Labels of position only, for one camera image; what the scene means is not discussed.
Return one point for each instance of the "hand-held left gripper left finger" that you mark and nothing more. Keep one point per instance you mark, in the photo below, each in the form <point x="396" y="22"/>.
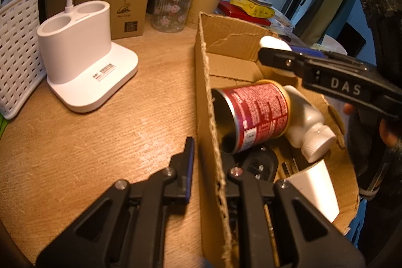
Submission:
<point x="188" y="167"/>

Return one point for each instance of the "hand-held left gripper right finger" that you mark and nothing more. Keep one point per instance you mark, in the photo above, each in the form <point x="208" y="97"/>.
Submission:
<point x="251" y="189"/>

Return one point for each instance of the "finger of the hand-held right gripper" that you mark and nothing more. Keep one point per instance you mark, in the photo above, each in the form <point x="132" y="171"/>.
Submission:
<point x="339" y="59"/>
<point x="282" y="59"/>

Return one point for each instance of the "black car key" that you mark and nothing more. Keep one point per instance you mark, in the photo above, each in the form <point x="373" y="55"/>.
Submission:
<point x="254" y="158"/>

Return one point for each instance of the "red can with yellow lid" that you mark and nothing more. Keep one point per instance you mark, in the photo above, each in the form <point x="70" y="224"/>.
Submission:
<point x="260" y="111"/>

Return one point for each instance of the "cardboard box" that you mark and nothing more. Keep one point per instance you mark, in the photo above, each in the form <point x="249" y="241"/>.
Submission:
<point x="226" y="35"/>

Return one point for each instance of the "white plastic bottle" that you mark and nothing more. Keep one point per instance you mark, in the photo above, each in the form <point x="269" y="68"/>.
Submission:
<point x="306" y="117"/>

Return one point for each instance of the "white charger adapter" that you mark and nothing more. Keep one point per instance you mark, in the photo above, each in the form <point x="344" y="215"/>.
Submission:
<point x="314" y="189"/>

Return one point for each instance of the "person's right hand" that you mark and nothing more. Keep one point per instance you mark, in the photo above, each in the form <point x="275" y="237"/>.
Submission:
<point x="389" y="136"/>

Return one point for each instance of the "black television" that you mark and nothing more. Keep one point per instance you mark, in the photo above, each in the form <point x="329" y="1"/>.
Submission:
<point x="356" y="38"/>

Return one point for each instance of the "white paper box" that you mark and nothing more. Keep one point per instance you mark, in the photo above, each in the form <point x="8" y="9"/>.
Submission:
<point x="281" y="23"/>

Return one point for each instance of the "yellow packet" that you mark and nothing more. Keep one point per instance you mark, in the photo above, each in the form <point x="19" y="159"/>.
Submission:
<point x="254" y="9"/>

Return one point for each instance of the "red book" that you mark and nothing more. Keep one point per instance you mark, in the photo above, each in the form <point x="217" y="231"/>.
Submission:
<point x="229" y="9"/>

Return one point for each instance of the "stack of brown paper cups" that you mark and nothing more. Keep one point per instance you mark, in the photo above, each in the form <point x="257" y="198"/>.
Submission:
<point x="204" y="7"/>

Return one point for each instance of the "patterned glass jar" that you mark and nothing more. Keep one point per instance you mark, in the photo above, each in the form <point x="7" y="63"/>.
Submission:
<point x="172" y="4"/>

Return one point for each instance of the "white desk lamp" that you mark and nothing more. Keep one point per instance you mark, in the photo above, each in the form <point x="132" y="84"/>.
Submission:
<point x="88" y="73"/>

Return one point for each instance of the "white woven plastic basket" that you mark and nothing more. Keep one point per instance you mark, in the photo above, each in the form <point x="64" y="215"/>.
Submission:
<point x="18" y="60"/>

